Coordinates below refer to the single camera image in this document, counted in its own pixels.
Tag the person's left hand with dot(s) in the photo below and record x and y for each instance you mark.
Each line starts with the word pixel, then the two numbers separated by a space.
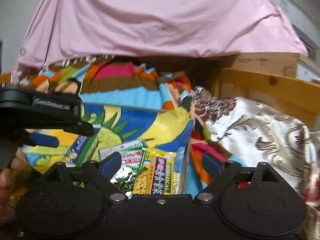
pixel 12 179

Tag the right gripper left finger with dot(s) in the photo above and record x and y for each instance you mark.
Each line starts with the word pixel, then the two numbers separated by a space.
pixel 99 175

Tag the wooden bed rail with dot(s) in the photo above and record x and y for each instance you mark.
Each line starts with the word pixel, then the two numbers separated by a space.
pixel 290 96

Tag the green vegetable snack packet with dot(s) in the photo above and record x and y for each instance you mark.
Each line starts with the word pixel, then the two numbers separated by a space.
pixel 131 154

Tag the pink hanging sheet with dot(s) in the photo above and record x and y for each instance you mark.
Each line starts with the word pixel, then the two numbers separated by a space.
pixel 67 29

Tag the blue white milk packet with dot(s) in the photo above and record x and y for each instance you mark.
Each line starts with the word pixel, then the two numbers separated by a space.
pixel 81 149

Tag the yellow seaweed snack packet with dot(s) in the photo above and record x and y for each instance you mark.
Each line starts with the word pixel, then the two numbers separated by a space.
pixel 155 174

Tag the colourful cartoon bedsheet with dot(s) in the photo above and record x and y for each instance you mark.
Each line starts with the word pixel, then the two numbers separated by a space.
pixel 116 81

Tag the floral satin quilt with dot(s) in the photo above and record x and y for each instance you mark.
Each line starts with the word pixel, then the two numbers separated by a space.
pixel 249 132

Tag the colourful printed cardboard tray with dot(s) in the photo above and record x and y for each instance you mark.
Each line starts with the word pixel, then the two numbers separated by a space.
pixel 165 130

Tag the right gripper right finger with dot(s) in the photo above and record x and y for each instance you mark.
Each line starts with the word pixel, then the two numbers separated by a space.
pixel 222 174

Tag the wooden cabinet box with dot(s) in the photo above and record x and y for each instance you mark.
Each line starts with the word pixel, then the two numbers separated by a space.
pixel 283 64

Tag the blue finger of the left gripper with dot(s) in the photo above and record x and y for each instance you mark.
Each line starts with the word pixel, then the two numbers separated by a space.
pixel 38 139

